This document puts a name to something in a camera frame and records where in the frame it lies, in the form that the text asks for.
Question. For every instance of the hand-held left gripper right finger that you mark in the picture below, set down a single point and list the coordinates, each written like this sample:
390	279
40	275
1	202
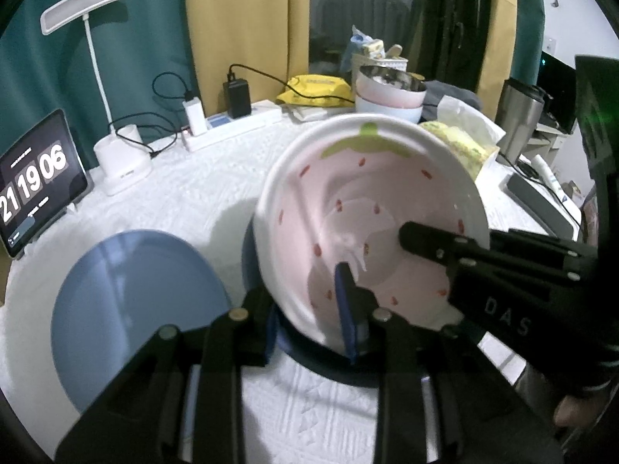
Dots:
344	299

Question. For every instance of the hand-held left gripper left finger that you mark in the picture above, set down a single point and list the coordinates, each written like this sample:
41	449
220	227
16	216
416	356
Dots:
251	331

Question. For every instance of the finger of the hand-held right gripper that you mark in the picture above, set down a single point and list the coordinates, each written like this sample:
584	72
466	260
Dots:
541	244
425	241

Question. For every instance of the blue bowl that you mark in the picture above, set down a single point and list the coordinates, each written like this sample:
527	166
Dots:
319	363

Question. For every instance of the pink strawberry print bowl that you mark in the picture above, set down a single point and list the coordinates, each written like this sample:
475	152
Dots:
338	193

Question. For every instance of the large blue plate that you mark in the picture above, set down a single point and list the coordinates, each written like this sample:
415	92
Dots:
130	299

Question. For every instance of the person's right hand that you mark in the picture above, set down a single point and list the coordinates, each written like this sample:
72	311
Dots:
575	408

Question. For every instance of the dark flat case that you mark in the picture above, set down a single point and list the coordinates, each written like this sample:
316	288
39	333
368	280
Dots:
541	205

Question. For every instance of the white tube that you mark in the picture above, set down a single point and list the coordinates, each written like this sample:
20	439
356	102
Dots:
551	176

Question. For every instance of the white shelf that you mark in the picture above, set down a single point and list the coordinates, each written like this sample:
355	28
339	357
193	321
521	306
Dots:
546	142

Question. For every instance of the yellow tissue box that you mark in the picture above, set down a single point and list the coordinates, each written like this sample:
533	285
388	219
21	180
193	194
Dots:
464	140

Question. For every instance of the steel tumbler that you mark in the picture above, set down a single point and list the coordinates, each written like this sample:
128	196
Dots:
520	116

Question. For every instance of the grey cloth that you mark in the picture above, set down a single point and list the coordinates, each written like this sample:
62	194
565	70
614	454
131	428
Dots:
454	94

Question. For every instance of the black monitor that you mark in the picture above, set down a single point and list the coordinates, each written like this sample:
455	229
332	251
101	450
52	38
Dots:
558	92

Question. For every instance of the yellow packet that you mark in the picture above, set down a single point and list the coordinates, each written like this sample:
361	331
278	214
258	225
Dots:
317	88

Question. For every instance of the beige carton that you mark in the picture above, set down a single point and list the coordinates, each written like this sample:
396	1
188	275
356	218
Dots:
372	51

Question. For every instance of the white power strip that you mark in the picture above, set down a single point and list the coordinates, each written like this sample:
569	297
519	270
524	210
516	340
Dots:
251	121

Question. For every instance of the narrow teal curtain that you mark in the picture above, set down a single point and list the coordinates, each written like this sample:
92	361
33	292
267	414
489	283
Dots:
528	24

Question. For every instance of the white charger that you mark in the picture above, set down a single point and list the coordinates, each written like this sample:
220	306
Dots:
195	117

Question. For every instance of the narrow yellow curtain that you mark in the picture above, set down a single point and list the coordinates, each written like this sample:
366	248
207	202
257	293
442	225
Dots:
500	24

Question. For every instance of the black charger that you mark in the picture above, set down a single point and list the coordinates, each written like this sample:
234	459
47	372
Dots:
237	99

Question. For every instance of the tablet with clock display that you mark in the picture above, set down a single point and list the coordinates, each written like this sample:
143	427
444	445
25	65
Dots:
41	183

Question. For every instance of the white desk lamp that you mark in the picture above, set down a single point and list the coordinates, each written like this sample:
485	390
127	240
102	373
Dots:
84	2

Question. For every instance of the black window frame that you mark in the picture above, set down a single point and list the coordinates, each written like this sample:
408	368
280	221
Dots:
449	19

